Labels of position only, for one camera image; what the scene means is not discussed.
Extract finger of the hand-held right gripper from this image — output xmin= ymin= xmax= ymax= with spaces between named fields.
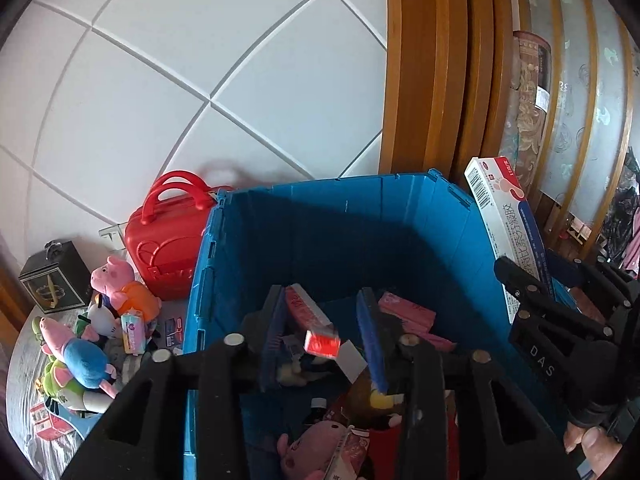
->
xmin=570 ymin=257 xmax=635 ymax=321
xmin=494 ymin=256 xmax=618 ymax=343

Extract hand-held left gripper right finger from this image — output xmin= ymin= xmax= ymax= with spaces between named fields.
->
xmin=356 ymin=286 xmax=583 ymax=480

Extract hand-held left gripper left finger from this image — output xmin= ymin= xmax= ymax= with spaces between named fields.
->
xmin=60 ymin=284 xmax=290 ymax=480

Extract long white medicine box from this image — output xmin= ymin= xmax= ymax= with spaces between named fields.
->
xmin=464 ymin=156 xmax=556 ymax=325

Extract blue plastic crate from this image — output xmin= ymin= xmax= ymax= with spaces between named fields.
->
xmin=182 ymin=170 xmax=576 ymax=480

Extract lime green frog plush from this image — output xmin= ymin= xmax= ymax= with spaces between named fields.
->
xmin=42 ymin=360 xmax=110 ymax=415

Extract grey patterned desktop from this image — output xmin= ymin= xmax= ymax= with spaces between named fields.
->
xmin=5 ymin=300 xmax=201 ymax=480

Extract person's right hand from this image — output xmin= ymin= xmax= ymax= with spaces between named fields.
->
xmin=562 ymin=421 xmax=624 ymax=480

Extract white paper box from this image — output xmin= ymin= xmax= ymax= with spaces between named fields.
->
xmin=337 ymin=340 xmax=368 ymax=383

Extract white fluffy plush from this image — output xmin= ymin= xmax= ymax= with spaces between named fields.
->
xmin=276 ymin=360 xmax=313 ymax=388

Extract brown yellow plush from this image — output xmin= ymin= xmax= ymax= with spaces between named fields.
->
xmin=345 ymin=375 xmax=406 ymax=428

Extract dark hanging clothes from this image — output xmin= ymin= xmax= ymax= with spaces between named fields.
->
xmin=597 ymin=147 xmax=640 ymax=281

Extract small printed packet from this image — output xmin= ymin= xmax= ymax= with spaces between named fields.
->
xmin=164 ymin=316 xmax=185 ymax=348

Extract pink plush toy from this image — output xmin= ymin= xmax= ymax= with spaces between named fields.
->
xmin=277 ymin=420 xmax=348 ymax=480

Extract pastel tissue pack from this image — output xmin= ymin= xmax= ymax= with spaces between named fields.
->
xmin=120 ymin=311 xmax=147 ymax=356

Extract grey plush toy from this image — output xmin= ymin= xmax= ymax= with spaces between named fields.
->
xmin=107 ymin=337 xmax=166 ymax=391

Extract pink pig plush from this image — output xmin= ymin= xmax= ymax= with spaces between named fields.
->
xmin=90 ymin=256 xmax=162 ymax=322

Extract red toy suitcase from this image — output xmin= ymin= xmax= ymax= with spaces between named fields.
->
xmin=125 ymin=170 xmax=236 ymax=301

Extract white plush toy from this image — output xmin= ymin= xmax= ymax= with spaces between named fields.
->
xmin=80 ymin=294 xmax=121 ymax=346

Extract rolled patterned carpet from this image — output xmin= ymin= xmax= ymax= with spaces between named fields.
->
xmin=500 ymin=30 xmax=553 ymax=196

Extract frosted glass partition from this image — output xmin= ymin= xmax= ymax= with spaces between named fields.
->
xmin=515 ymin=0 xmax=640 ymax=241

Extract pink and blue plush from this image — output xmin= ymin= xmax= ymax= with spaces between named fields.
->
xmin=39 ymin=316 xmax=120 ymax=398

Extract clear plastic stand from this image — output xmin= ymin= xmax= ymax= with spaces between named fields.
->
xmin=97 ymin=221 xmax=132 ymax=250

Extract black gift box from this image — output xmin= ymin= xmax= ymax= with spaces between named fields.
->
xmin=19 ymin=240 xmax=92 ymax=314

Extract wooden door frame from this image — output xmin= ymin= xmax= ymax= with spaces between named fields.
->
xmin=378 ymin=0 xmax=516 ymax=181

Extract wooden wall trim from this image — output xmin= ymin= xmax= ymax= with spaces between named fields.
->
xmin=0 ymin=255 xmax=33 ymax=346

